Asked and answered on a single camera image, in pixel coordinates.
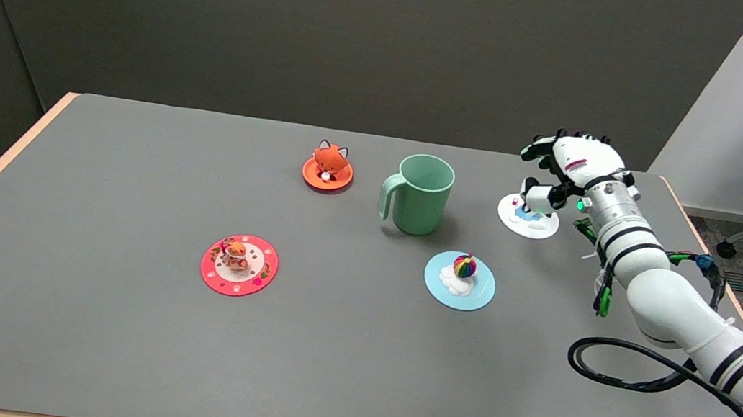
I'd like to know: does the white cup lid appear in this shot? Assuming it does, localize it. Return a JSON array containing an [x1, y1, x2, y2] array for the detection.
[[494, 189, 564, 243]]

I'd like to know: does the green plastic mug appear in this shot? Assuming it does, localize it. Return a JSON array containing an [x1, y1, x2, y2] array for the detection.
[[375, 149, 459, 241]]

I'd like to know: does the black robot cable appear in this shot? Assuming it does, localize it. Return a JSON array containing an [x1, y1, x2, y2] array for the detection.
[[546, 215, 743, 417]]

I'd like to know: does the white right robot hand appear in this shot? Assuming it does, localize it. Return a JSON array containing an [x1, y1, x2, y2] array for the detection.
[[512, 123, 641, 228]]

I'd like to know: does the orange fox cup lid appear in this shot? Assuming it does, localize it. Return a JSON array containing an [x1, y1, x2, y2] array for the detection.
[[300, 137, 359, 196]]

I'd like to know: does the blue cup lid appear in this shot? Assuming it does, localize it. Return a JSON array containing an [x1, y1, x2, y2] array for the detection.
[[420, 247, 500, 316]]

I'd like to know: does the red cup lid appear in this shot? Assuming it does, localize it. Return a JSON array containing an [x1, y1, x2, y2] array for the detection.
[[197, 229, 283, 303]]

